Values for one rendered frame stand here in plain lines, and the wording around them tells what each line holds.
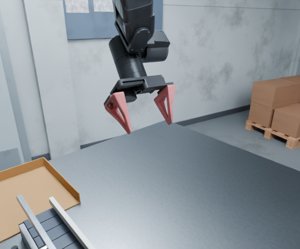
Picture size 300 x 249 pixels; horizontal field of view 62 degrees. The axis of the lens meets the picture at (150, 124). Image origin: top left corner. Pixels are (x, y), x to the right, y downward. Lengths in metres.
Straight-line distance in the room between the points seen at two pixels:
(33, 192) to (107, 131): 2.08
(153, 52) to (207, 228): 0.50
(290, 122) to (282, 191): 2.33
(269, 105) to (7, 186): 2.96
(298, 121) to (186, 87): 1.37
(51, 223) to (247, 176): 0.69
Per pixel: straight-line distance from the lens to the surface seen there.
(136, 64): 0.52
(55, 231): 0.72
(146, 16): 0.47
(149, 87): 0.50
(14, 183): 1.03
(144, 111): 3.09
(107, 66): 2.76
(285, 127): 3.33
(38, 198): 0.92
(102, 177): 0.96
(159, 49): 0.58
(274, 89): 3.32
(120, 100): 0.46
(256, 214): 0.86
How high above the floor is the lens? 1.37
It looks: 23 degrees down
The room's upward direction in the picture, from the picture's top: straight up
